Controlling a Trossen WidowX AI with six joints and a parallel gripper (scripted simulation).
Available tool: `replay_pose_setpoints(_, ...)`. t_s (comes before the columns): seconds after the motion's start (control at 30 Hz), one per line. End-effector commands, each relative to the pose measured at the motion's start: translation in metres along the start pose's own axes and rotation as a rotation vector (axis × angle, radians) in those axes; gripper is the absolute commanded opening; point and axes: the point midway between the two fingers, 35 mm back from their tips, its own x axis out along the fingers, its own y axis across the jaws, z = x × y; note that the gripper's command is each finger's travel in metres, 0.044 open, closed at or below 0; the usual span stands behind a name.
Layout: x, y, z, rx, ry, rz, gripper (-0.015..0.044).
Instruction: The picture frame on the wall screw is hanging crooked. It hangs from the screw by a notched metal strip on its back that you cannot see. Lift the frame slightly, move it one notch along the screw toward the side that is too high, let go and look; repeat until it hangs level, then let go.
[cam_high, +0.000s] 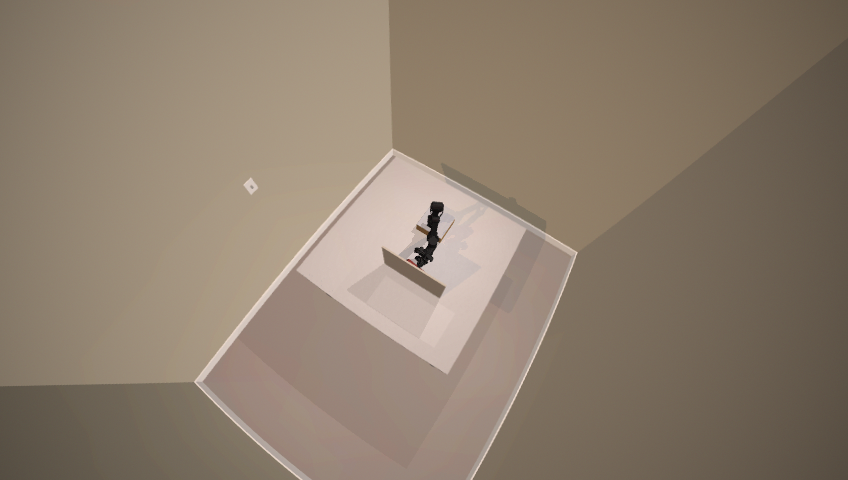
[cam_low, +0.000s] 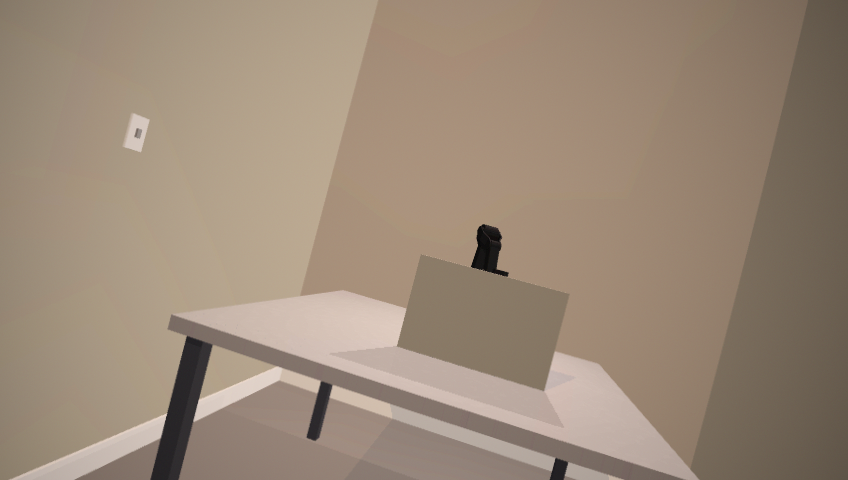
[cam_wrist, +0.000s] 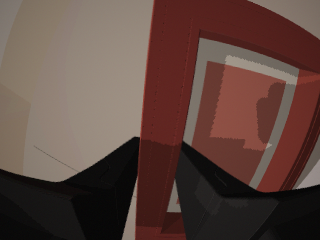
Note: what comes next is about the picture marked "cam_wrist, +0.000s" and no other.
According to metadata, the dark red picture frame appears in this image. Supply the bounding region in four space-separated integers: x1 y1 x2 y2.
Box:
135 0 320 240

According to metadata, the tan rectangular board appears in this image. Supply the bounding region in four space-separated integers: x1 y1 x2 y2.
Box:
23 0 320 183

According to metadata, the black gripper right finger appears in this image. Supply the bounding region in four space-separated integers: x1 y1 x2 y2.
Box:
176 140 320 240

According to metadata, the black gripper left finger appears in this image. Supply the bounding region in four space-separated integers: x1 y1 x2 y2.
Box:
0 137 141 240

